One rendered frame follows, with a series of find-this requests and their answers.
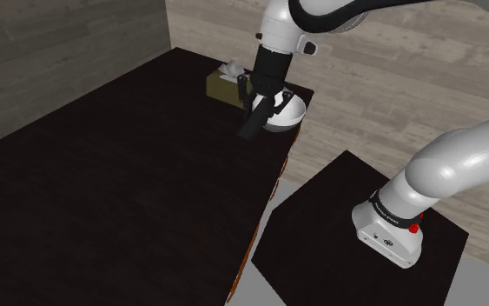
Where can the black oblong block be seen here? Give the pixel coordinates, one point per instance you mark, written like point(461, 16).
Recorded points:
point(251, 124)

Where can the white bowl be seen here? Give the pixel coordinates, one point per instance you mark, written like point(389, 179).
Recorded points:
point(290, 116)

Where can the olive tissue box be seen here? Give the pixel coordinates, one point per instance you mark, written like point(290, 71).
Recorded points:
point(220, 87)

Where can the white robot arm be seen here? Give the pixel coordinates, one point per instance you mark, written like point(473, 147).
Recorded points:
point(451, 169)

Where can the dark robot stand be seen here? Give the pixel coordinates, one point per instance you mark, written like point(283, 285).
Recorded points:
point(320, 237)

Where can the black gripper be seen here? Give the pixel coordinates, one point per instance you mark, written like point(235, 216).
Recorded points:
point(272, 67)

